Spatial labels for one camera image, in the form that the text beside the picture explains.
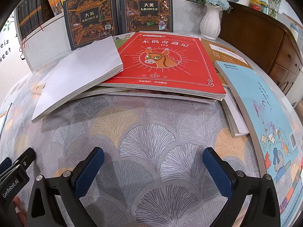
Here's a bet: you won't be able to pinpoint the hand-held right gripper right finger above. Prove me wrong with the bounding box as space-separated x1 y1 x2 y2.
202 147 281 227

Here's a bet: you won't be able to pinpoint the leaf patterned tablecloth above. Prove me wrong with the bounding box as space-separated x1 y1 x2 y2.
0 71 268 227

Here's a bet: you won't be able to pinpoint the white bookshelf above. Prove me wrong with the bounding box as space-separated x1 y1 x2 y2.
15 0 220 72

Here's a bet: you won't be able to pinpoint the thin white book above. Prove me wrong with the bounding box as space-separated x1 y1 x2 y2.
221 92 250 138

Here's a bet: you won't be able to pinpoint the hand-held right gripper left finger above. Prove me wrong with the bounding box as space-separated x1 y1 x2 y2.
27 147 105 227

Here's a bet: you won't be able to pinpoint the plain white cover book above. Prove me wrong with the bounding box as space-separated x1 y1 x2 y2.
31 36 123 123

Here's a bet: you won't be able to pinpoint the black wall lettering stickers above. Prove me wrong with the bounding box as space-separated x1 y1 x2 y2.
0 20 25 63

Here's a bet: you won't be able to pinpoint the light blue book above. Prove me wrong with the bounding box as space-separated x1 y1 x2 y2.
214 60 301 208

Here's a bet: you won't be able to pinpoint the brown wooden cabinet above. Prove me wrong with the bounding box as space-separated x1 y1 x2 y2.
219 1 303 104

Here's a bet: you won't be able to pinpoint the dark ornate encyclopedia book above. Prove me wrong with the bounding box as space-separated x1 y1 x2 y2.
119 0 174 34
63 0 118 51

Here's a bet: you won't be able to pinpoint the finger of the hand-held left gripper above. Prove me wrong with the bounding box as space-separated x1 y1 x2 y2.
13 147 36 171
0 157 11 171

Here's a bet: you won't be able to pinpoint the red donkey cover book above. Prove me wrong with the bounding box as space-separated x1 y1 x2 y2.
101 32 226 101

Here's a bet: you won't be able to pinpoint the brown book with white label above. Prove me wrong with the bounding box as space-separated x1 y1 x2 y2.
200 38 254 88

